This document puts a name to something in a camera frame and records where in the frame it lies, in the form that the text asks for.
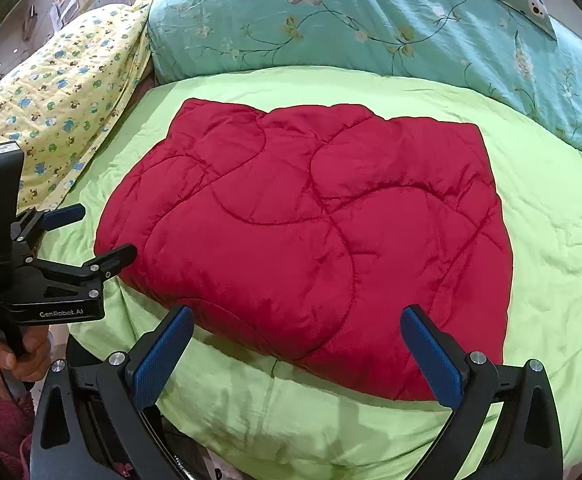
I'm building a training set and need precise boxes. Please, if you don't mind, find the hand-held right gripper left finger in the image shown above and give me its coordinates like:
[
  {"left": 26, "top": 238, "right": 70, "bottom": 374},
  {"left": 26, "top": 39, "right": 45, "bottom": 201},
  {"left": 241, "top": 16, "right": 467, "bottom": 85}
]
[{"left": 30, "top": 305, "right": 195, "bottom": 480}]

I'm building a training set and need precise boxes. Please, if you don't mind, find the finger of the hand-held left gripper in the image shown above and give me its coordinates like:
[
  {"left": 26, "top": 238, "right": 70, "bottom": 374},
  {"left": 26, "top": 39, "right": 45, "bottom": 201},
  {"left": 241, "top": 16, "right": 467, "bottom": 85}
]
[
  {"left": 15, "top": 204, "right": 86, "bottom": 256},
  {"left": 85, "top": 243, "right": 138, "bottom": 286}
]

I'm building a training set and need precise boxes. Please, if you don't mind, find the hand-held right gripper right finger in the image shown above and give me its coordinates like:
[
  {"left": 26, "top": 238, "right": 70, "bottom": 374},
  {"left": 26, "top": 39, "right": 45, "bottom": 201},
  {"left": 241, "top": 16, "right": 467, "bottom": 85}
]
[{"left": 402, "top": 305, "right": 564, "bottom": 480}]

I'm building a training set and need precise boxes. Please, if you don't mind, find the red padded jacket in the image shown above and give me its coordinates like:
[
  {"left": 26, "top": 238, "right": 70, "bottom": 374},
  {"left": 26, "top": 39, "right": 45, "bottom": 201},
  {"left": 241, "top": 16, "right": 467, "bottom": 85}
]
[{"left": 93, "top": 97, "right": 516, "bottom": 403}]

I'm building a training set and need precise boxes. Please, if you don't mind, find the person's left hand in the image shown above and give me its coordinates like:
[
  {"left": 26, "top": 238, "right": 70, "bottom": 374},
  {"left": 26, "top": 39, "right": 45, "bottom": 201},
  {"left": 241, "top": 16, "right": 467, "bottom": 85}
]
[{"left": 0, "top": 325, "right": 54, "bottom": 383}]

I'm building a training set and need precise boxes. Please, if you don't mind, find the yellow printed blanket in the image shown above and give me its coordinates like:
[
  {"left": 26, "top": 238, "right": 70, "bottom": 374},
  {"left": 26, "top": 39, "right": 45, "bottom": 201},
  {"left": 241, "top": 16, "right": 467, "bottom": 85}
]
[{"left": 0, "top": 0, "right": 159, "bottom": 221}]

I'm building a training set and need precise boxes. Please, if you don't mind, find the light green bed sheet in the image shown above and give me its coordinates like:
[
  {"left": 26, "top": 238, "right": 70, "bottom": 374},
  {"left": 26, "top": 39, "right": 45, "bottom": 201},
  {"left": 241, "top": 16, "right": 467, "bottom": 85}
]
[{"left": 36, "top": 65, "right": 582, "bottom": 480}]

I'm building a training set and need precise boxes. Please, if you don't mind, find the teal floral quilt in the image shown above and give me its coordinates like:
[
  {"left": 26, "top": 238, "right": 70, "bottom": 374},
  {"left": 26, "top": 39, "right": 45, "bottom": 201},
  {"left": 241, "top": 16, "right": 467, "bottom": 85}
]
[{"left": 148, "top": 0, "right": 582, "bottom": 166}]

